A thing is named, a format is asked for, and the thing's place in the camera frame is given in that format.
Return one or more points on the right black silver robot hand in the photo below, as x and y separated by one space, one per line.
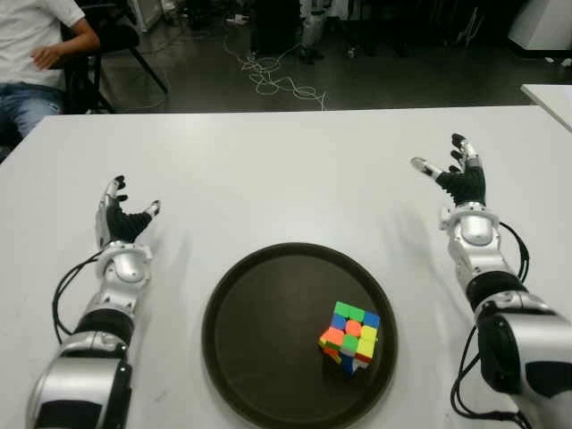
467 185

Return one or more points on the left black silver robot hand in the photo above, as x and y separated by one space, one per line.
120 223

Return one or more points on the multicoloured Rubik's cube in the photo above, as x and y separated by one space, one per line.
353 335

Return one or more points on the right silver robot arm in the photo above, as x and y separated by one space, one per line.
536 339

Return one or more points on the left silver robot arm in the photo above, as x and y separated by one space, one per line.
80 384

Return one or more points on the dark round plate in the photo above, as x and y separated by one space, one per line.
268 335

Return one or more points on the white side table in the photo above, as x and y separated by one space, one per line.
552 100

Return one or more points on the grey metal folding stand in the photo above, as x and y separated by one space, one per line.
471 27

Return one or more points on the large white cabinet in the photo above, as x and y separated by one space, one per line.
545 27

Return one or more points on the black office chair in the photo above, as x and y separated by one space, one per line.
116 36

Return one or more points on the seated person in white shirt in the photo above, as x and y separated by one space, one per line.
27 36

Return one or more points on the small white cabinet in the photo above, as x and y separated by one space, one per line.
147 13

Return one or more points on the white power strip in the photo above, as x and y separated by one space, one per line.
239 19

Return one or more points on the black cabinet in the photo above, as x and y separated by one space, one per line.
277 27

